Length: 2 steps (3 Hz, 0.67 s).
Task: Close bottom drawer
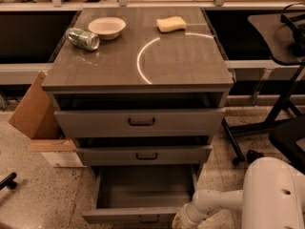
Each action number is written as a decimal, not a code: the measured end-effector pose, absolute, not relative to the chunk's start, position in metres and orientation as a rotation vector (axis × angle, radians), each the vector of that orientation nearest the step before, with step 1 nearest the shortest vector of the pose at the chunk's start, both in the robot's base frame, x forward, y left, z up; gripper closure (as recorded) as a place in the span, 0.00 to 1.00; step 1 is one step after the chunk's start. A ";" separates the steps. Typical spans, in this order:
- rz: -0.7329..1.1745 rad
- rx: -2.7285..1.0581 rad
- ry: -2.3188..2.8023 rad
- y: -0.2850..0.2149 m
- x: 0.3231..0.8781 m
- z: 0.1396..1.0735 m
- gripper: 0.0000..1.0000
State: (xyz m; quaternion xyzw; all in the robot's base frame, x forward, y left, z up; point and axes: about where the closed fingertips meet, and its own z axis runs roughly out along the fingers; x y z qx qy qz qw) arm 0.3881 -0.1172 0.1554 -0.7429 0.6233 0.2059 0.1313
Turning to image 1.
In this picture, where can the green soda can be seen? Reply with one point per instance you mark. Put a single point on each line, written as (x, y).
(82, 39)

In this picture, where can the grey middle drawer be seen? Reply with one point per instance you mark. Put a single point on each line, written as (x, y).
(153, 150)

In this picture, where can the white bowl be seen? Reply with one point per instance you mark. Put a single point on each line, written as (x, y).
(107, 28)

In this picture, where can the grey bottom drawer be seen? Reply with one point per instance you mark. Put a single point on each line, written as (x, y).
(144, 194)

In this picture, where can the black chair caster left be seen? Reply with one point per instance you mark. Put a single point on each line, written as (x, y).
(9, 182)

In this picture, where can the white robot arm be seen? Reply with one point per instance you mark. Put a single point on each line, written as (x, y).
(272, 197)

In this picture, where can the grey drawer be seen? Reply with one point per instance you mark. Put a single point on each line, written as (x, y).
(144, 194)
(153, 150)
(132, 115)

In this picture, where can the black office chair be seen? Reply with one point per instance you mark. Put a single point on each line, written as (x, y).
(288, 138)

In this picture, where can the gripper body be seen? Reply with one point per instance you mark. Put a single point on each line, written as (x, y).
(185, 214)

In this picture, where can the grey top drawer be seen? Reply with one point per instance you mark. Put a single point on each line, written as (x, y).
(132, 115)

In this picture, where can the yellow sponge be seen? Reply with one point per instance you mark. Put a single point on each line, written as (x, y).
(171, 24)

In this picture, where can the black side table stand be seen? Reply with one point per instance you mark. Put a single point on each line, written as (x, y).
(285, 36)

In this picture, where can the grey drawer cabinet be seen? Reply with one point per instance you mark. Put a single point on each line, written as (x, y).
(144, 60)

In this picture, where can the brown cardboard box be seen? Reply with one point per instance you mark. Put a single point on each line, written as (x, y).
(34, 118)

